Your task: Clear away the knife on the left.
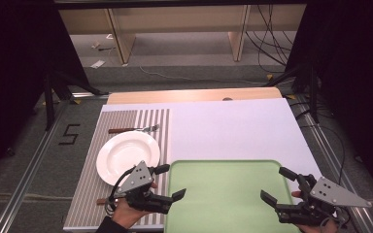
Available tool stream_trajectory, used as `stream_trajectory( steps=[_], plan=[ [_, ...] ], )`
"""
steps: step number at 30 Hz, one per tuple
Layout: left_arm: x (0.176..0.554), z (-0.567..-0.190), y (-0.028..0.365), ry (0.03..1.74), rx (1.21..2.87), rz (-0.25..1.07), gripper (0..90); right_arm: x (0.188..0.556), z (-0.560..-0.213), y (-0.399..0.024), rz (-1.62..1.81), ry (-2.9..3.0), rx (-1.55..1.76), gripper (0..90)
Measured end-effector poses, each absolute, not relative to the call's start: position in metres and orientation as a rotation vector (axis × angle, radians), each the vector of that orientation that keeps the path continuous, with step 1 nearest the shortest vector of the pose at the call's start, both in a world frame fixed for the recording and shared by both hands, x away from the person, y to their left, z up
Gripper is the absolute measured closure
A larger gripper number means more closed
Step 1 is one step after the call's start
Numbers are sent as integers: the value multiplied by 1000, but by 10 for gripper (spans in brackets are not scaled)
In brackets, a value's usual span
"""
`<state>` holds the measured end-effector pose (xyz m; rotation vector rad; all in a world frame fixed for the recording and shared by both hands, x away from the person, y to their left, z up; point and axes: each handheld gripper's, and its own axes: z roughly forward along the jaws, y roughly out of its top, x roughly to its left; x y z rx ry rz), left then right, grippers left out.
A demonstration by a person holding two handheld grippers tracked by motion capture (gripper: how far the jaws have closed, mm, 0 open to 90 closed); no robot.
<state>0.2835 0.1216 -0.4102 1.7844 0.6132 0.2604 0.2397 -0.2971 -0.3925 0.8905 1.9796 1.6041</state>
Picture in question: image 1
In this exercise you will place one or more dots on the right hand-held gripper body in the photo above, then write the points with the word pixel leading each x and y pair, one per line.
pixel 333 194

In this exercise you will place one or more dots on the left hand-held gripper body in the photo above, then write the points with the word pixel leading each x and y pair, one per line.
pixel 138 178

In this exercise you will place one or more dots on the person's right hand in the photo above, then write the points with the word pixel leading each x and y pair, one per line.
pixel 323 228

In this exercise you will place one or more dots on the person's left hand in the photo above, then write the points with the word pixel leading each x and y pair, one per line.
pixel 126 213

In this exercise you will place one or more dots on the white round plate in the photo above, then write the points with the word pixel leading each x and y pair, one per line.
pixel 123 155

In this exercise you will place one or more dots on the green tray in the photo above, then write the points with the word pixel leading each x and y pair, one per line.
pixel 223 197

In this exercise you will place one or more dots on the grey striped placemat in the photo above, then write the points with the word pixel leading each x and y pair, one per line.
pixel 87 191

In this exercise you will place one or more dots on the white table cover sheet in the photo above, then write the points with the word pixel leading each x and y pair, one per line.
pixel 233 129

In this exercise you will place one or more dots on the black metal stand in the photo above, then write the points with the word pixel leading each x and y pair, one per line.
pixel 50 97
pixel 312 90

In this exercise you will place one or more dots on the black curtain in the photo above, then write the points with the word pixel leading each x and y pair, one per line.
pixel 16 81
pixel 353 81

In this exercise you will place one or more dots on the white paper scrap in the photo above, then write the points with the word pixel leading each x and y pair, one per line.
pixel 97 64

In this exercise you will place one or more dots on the light wooden desk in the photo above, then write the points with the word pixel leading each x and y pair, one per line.
pixel 175 19

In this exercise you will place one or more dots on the metal floor rail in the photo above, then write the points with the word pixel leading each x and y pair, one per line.
pixel 29 171
pixel 333 161

